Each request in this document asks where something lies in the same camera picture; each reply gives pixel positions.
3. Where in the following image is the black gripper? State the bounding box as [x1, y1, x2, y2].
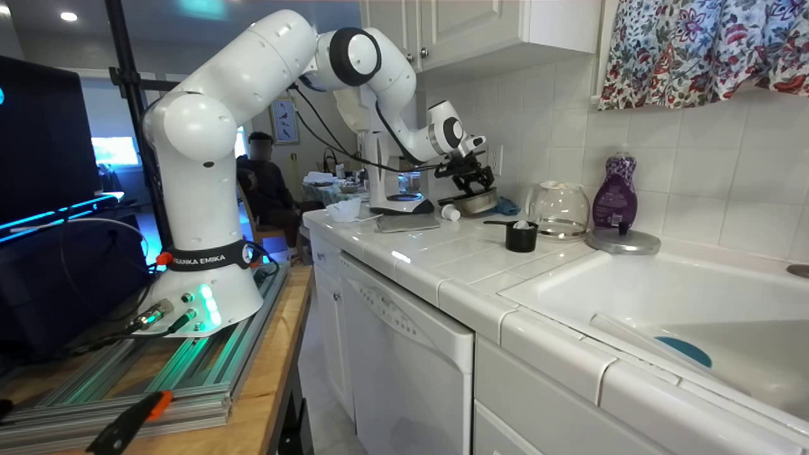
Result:
[450, 154, 498, 201]

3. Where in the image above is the small black measuring cup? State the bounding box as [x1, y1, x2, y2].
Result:
[481, 216, 541, 254]

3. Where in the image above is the dark round pan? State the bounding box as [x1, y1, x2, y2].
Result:
[457, 191, 503, 221]

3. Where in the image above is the white coffee maker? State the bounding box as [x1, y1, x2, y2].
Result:
[357, 124, 441, 217]

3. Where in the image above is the glass coffee carafe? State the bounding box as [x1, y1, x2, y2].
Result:
[528, 181, 591, 239]

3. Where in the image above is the white bowl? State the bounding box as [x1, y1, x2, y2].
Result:
[323, 198, 367, 225]

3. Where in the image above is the purple soap bottle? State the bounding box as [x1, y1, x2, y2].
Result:
[591, 153, 641, 239]

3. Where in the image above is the white dishwasher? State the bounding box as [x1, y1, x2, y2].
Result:
[336, 251, 476, 455]

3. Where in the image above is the seated person in dark clothes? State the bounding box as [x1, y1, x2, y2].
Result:
[236, 130, 303, 249]

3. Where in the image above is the white double sink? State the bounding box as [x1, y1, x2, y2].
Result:
[500, 249, 809, 426]

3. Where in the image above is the white sink base cabinet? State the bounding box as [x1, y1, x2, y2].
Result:
[470, 334, 677, 455]

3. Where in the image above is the floral window curtain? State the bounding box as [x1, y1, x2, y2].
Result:
[594, 0, 809, 114]

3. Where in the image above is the teal plastic lid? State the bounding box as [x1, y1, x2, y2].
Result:
[654, 334, 715, 370]

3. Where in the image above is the wooden table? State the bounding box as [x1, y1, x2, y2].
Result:
[0, 260, 316, 455]

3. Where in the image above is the black vertical pole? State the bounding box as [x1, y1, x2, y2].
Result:
[102, 0, 175, 257]

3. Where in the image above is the black equipment case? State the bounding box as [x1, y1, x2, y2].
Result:
[0, 210, 154, 364]

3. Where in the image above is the dark computer monitor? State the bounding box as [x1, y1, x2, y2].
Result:
[0, 54, 103, 225]

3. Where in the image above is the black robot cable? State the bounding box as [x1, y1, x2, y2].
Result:
[288, 80, 450, 174]

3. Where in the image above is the white wall cabinet door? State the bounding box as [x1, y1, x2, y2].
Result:
[359, 0, 426, 64]
[421, 0, 531, 57]

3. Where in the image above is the aluminium base frame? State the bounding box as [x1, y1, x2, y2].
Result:
[0, 260, 293, 446]

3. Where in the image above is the black clamp with orange handle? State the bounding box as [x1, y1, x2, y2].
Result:
[83, 387, 177, 455]

